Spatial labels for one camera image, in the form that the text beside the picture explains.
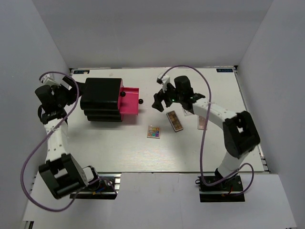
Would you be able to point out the pink black makeup drawer organizer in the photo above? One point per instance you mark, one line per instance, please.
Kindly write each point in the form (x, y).
(108, 100)

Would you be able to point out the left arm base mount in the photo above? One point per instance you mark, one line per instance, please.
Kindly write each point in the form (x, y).
(105, 189)

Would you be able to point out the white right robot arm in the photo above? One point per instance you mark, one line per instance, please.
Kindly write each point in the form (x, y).
(239, 131)

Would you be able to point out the mirrored pink eyeshadow palette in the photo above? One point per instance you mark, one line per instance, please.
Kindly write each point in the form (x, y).
(201, 123)

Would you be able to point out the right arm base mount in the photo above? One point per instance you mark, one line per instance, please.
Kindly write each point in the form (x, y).
(224, 192)

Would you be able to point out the clear false eyelash box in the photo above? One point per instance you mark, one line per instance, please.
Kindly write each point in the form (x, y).
(186, 113)

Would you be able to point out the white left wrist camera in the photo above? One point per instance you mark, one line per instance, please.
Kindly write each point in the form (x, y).
(48, 79)

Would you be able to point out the long brown eyeshadow palette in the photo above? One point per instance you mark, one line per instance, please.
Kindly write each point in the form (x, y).
(174, 121)

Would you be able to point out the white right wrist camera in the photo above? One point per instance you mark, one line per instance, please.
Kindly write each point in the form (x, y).
(163, 80)

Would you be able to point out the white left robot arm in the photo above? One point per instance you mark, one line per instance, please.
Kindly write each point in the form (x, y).
(61, 172)

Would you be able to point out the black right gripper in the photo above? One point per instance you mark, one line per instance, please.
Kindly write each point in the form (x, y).
(161, 96)

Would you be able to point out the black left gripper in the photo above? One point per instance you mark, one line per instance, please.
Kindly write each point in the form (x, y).
(73, 92)

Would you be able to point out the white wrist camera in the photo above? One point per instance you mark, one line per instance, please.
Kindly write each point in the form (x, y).
(48, 79)
(163, 80)

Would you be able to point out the colourful glitter eyeshadow palette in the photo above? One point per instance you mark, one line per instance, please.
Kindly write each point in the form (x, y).
(153, 132)

